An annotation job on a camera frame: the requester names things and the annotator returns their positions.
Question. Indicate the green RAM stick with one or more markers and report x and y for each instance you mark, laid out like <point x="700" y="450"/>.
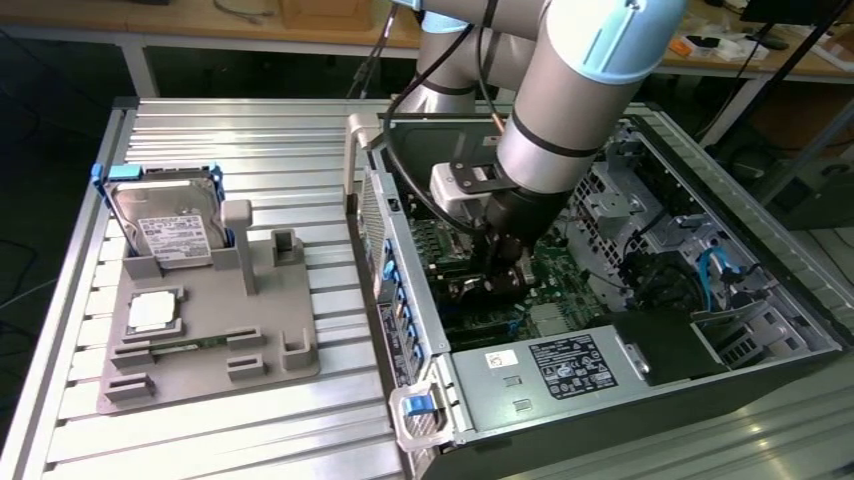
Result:
<point x="194" y="344"/>

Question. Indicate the white desk items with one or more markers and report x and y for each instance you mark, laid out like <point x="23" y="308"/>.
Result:
<point x="734" y="47"/>

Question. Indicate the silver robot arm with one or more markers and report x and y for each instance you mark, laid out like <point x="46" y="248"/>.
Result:
<point x="588" y="100"/>

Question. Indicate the wooden desk white frame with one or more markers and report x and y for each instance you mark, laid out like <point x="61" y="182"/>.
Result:
<point x="201" y="30"/>

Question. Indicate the silver disk bay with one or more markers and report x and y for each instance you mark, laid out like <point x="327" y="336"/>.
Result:
<point x="748" y="330"/>

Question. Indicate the black monitor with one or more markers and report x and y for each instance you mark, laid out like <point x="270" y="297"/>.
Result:
<point x="801" y="10"/>

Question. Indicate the black box under desk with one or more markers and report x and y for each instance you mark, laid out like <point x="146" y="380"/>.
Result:
<point x="815" y="200"/>

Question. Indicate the green graphics card black cooler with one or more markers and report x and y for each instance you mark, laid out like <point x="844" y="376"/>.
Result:
<point x="461" y="295"/>

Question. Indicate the grey parts rack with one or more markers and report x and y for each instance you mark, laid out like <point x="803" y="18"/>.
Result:
<point x="281" y="320"/>

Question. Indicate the black desk item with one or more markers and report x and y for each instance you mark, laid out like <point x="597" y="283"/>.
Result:
<point x="704" y="42"/>

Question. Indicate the silver CPU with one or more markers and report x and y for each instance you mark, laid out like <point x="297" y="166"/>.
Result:
<point x="154" y="310"/>

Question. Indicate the grey power supply unit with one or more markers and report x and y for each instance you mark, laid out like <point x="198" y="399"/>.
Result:
<point x="508" y="380"/>

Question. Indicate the black plastic duct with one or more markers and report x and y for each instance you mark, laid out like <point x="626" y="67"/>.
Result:
<point x="668" y="350"/>

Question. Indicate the black slanted pole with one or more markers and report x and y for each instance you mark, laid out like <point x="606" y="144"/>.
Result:
<point x="801" y="45"/>

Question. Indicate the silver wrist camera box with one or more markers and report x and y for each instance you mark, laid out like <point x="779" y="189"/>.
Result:
<point x="454" y="195"/>

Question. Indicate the hard disk with blue caddy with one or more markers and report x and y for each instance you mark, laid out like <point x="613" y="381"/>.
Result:
<point x="167" y="225"/>

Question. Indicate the grey corner bracket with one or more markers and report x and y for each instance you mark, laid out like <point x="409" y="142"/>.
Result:
<point x="361" y="125"/>

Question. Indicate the blue card retention clip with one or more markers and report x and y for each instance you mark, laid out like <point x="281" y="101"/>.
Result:
<point x="386" y="250"/>
<point x="416" y="356"/>
<point x="412" y="335"/>
<point x="406" y="315"/>
<point x="400" y="296"/>
<point x="389" y="271"/>

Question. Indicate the silver perforated drive cage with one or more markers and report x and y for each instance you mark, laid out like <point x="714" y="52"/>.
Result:
<point x="608" y="200"/>

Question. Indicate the orange desk item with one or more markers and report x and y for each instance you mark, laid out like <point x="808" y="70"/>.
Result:
<point x="681" y="47"/>

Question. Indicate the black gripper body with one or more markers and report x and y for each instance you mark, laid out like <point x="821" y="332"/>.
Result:
<point x="524" y="220"/>

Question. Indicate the black open PC case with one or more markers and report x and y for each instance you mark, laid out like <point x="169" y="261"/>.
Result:
<point x="668" y="430"/>

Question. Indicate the green motherboard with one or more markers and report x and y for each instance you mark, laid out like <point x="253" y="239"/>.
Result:
<point x="568" y="285"/>

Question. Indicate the silver chipset heatsink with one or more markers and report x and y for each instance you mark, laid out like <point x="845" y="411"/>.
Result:
<point x="549" y="320"/>

